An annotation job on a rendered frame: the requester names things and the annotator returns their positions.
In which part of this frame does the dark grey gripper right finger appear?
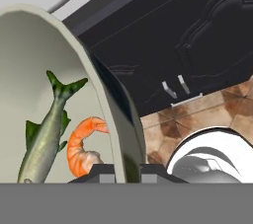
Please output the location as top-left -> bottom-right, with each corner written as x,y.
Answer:
139,163 -> 189,184

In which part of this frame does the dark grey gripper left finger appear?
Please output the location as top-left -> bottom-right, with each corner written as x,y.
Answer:
67,164 -> 117,184

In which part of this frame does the pale grey bowl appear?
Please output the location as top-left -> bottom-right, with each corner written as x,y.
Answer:
0,3 -> 147,184

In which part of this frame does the orange shrimp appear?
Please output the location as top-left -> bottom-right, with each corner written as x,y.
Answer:
66,115 -> 110,179

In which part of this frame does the green and silver fish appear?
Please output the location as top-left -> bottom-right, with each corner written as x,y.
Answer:
17,69 -> 89,184

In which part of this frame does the black cupboard door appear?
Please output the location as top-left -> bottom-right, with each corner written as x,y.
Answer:
89,14 -> 181,117
171,0 -> 253,104

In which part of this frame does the white and black round object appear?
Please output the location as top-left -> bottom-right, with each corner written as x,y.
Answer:
165,126 -> 253,184

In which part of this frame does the silver cupboard door handle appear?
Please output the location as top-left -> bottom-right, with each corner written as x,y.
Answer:
177,74 -> 192,95
161,81 -> 179,100

